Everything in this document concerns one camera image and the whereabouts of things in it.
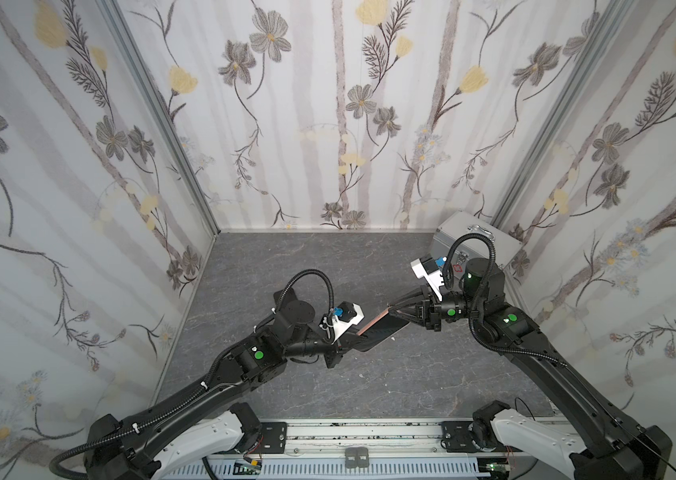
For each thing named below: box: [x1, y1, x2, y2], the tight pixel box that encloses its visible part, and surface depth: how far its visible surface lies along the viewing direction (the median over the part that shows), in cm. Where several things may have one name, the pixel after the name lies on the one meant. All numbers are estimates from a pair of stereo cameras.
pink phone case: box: [356, 307, 391, 336], surface depth 64 cm
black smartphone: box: [351, 310, 409, 352], surface depth 65 cm
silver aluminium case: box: [432, 211, 523, 271], surface depth 100 cm
